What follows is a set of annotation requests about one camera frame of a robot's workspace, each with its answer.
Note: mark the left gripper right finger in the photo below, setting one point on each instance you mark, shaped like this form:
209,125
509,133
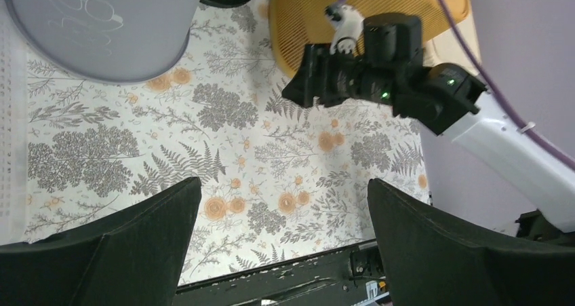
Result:
431,257

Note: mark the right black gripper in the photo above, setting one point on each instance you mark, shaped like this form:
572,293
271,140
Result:
382,58

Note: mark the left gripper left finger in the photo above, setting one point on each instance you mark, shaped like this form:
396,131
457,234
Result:
131,257

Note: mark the yellow plastic waste basket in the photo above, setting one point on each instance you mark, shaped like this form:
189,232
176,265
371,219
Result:
295,23

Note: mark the grey bucket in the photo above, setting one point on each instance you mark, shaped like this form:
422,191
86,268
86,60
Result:
109,41

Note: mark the white perforated basket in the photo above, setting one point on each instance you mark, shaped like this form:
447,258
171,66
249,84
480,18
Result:
13,133

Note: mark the cream large container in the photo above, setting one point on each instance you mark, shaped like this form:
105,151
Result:
446,48

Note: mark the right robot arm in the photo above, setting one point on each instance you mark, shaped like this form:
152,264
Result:
452,102

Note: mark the floral patterned table mat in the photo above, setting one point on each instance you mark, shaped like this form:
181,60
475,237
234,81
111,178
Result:
278,181

